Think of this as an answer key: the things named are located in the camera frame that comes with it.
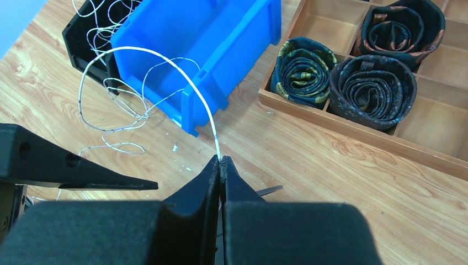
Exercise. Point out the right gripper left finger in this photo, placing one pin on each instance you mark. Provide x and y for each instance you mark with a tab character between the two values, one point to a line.
178	230

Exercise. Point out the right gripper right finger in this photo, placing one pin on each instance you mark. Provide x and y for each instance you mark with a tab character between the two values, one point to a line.
261	232

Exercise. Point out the rolled tie dark floral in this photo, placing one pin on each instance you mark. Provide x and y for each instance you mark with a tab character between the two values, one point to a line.
371	90

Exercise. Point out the rolled tie yellow green front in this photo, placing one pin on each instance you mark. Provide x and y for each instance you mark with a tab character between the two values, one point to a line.
301	72

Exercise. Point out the wooden compartment tray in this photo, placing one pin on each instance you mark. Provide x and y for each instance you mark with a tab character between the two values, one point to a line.
434	133

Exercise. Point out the blue plastic bin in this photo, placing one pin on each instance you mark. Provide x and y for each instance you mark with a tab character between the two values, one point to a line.
186	57

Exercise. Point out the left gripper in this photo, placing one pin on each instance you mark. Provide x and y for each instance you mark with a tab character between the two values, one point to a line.
27	158

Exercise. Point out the black plastic bin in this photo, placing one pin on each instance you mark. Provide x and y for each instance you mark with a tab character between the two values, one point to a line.
88	33

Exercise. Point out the rolled tie orange pattern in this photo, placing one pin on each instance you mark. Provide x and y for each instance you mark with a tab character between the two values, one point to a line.
408	31

